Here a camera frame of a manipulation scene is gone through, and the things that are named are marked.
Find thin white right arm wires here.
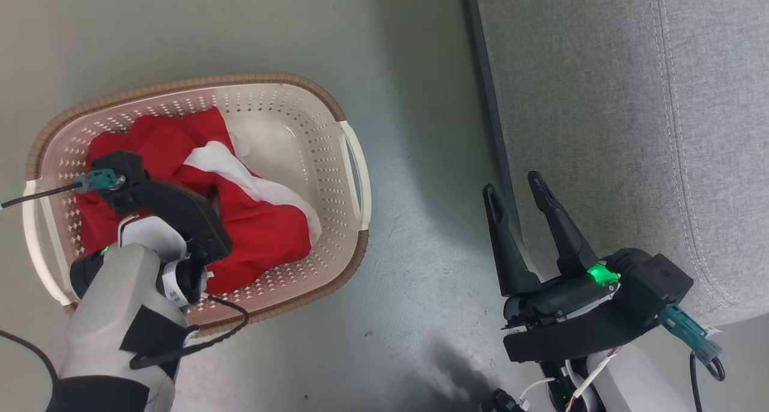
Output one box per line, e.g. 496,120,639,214
518,347,621,412

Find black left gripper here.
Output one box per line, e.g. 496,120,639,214
110,180,233,264

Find left camera cable teal plug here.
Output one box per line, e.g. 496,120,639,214
0,168,127,395

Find grey fabric sofa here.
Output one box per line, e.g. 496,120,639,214
461,0,769,327

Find camera cable teal plug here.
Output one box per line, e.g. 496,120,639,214
0,168,127,395
657,303,726,412

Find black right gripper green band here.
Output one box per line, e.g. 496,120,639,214
482,171,655,365

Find white plastic laundry basket brown rim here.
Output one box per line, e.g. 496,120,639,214
22,72,372,338

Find right camera cable teal plug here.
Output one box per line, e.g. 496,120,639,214
657,303,726,412

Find black braided left gripper cable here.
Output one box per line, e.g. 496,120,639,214
129,294,251,371

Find plain red garment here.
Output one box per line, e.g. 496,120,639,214
77,107,236,256

